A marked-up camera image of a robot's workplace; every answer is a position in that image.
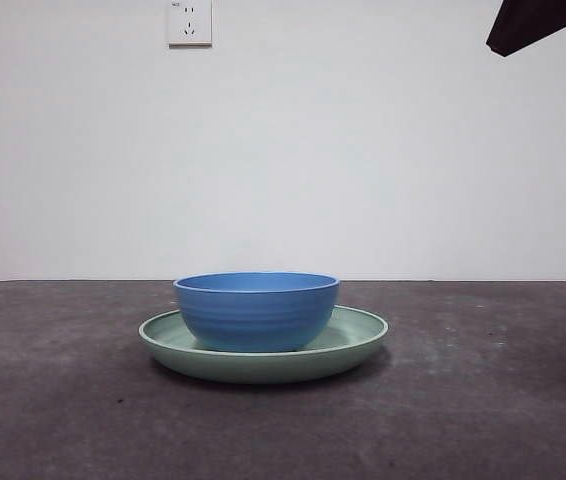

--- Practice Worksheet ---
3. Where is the blue ribbed bowl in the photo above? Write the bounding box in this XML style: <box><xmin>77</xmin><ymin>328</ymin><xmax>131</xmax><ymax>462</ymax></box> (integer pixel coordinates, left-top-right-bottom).
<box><xmin>172</xmin><ymin>271</ymin><xmax>340</xmax><ymax>353</ymax></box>

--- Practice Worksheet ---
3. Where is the green round plate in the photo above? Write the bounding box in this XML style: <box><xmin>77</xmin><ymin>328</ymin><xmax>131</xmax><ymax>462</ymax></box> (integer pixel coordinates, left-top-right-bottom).
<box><xmin>138</xmin><ymin>304</ymin><xmax>390</xmax><ymax>385</ymax></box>

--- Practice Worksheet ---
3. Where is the white wall socket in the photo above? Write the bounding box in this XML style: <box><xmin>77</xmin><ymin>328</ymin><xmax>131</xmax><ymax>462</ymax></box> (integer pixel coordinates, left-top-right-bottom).
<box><xmin>166</xmin><ymin>0</ymin><xmax>214</xmax><ymax>50</ymax></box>

